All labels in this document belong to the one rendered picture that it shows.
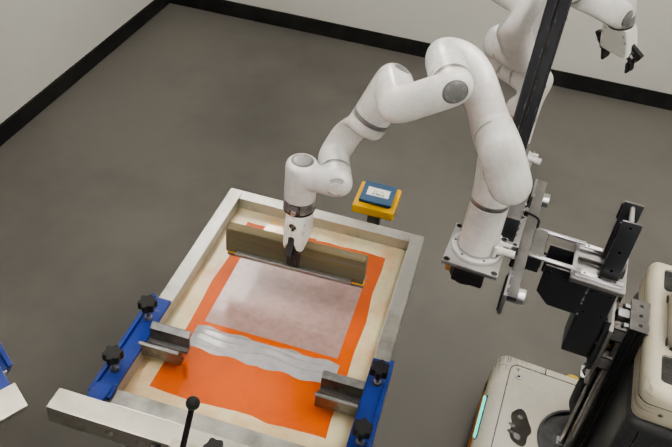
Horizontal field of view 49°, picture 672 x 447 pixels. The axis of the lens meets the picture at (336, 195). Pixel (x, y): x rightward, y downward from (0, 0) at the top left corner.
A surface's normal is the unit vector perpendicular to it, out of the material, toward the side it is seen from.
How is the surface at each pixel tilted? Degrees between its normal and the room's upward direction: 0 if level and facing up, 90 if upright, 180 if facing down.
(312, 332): 0
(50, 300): 0
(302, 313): 0
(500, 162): 93
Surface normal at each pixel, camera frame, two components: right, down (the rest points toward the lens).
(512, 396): 0.10, -0.78
